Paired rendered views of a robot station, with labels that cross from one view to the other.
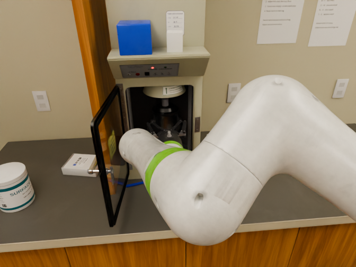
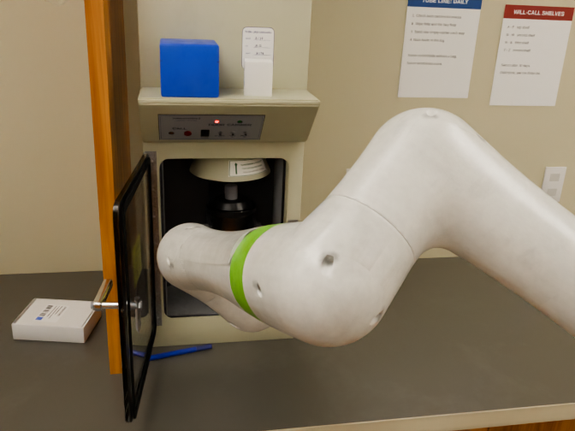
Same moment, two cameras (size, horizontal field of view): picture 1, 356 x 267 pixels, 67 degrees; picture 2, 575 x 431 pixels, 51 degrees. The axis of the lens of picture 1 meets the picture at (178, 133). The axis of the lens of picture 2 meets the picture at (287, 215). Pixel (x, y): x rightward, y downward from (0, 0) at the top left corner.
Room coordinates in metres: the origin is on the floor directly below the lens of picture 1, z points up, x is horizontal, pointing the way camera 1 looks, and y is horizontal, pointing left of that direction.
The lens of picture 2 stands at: (-0.23, 0.07, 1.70)
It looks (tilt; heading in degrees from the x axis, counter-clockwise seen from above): 21 degrees down; 354
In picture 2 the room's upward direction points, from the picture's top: 3 degrees clockwise
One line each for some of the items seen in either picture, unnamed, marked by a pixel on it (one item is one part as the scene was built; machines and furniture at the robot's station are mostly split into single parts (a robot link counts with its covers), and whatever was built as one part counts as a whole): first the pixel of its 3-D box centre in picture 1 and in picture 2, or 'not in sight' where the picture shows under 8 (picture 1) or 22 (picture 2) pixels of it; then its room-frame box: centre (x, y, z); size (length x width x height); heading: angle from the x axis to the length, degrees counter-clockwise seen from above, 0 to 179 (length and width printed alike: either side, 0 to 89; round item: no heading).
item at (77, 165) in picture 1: (84, 165); (58, 320); (1.02, 0.44, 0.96); 0.16 x 0.12 x 0.04; 83
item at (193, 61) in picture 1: (159, 66); (228, 120); (0.89, 0.06, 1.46); 0.32 x 0.11 x 0.10; 95
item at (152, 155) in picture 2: (124, 131); (152, 245); (0.93, 0.21, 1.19); 0.03 x 0.02 x 0.39; 95
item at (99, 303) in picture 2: (99, 164); (112, 295); (0.70, 0.25, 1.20); 0.10 x 0.05 x 0.03; 178
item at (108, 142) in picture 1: (114, 154); (138, 280); (0.77, 0.22, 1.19); 0.30 x 0.01 x 0.40; 178
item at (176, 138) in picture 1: (169, 146); not in sight; (0.79, 0.03, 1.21); 0.09 x 0.06 x 0.12; 95
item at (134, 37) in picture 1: (135, 37); (188, 67); (0.89, 0.13, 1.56); 0.10 x 0.10 x 0.09; 5
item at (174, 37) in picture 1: (175, 41); (257, 77); (0.90, 0.01, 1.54); 0.05 x 0.05 x 0.06; 89
